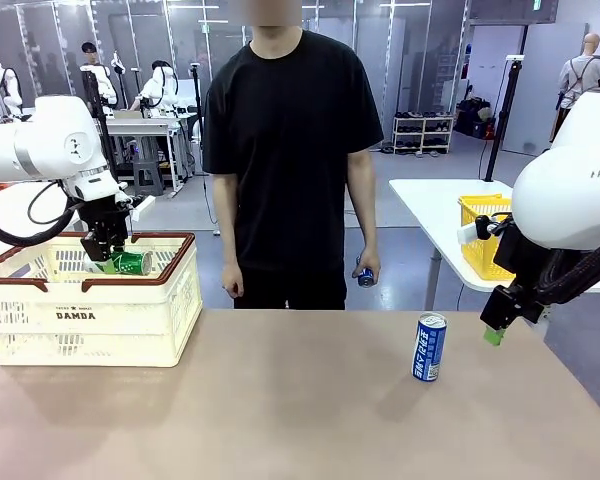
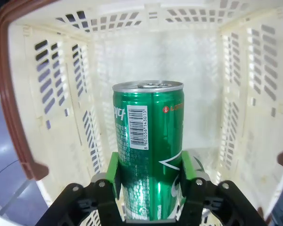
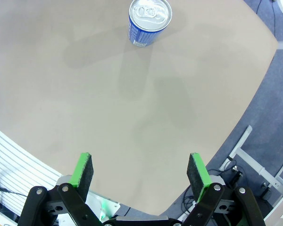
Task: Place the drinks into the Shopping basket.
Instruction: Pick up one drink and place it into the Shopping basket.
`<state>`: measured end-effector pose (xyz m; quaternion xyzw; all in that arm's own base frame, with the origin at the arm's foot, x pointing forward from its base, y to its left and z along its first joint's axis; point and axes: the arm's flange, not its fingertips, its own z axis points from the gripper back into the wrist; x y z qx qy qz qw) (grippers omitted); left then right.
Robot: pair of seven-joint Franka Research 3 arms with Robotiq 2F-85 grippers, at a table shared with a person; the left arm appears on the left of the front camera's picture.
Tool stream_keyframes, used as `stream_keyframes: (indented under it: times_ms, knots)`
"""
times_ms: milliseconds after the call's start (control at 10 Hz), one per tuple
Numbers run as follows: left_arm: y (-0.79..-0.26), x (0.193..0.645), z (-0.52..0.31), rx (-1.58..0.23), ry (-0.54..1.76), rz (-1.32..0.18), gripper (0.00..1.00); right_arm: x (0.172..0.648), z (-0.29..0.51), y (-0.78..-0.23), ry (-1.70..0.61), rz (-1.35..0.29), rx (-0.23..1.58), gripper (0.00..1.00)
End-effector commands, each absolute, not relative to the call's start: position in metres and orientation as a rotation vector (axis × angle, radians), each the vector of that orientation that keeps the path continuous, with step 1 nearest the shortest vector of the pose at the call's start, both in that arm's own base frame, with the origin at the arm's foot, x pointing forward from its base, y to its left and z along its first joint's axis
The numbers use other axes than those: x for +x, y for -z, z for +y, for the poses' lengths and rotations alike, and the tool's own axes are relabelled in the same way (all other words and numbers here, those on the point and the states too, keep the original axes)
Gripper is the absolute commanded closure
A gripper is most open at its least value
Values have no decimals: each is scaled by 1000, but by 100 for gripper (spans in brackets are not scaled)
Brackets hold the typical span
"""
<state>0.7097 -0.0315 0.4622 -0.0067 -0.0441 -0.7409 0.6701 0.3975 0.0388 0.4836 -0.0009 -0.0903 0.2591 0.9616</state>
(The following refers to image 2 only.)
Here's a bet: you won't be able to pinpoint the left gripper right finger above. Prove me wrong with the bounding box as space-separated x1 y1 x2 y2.
176 150 267 226

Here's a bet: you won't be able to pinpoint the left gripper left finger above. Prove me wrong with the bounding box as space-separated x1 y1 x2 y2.
36 151 124 226

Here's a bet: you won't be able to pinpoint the cream shopping basket brown handles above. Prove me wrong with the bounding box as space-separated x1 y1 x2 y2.
0 0 283 226

